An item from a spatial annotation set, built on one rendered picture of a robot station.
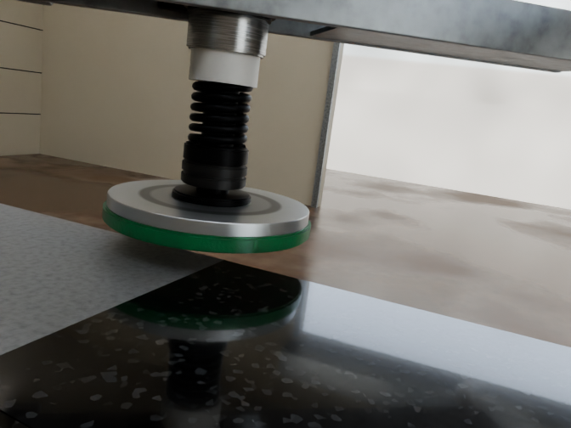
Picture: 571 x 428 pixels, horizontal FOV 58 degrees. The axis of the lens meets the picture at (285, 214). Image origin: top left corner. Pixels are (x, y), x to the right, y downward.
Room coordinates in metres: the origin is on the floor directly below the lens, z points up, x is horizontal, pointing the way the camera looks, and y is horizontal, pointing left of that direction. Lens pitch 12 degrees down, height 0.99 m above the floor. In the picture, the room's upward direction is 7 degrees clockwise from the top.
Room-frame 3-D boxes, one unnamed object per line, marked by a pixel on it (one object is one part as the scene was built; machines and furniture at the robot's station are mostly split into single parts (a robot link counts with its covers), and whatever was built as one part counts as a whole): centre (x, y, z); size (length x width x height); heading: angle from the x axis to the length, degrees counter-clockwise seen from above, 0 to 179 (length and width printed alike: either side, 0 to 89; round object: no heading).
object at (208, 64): (0.54, 0.08, 1.02); 0.07 x 0.07 x 0.04
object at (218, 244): (0.54, 0.08, 0.87); 0.22 x 0.22 x 0.04
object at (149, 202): (0.54, 0.08, 0.88); 0.21 x 0.21 x 0.01
